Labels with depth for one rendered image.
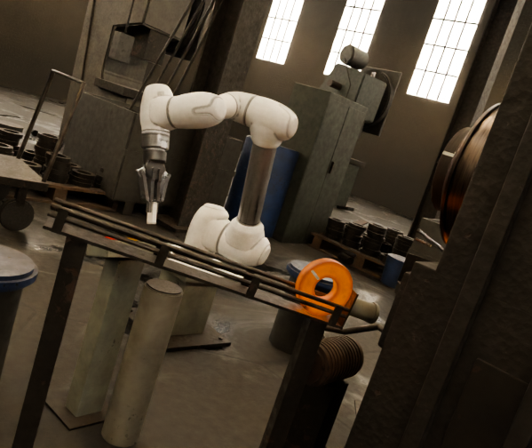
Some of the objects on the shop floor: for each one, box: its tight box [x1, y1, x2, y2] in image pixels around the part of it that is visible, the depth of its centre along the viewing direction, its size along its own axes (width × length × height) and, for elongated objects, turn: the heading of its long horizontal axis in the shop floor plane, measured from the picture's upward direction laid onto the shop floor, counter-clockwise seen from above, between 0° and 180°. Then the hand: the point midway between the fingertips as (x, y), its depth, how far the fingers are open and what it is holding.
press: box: [319, 44, 402, 211], centre depth 980 cm, size 137×116×271 cm
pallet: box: [0, 128, 119, 212], centre depth 446 cm, size 120×81×44 cm
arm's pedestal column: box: [128, 269, 231, 352], centre depth 268 cm, size 40×40×31 cm
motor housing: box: [282, 335, 364, 448], centre depth 171 cm, size 13×22×54 cm, turn 80°
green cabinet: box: [271, 83, 368, 244], centre depth 570 cm, size 48×70×150 cm
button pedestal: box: [45, 241, 171, 431], centre depth 179 cm, size 16×24×62 cm, turn 80°
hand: (152, 212), depth 180 cm, fingers closed
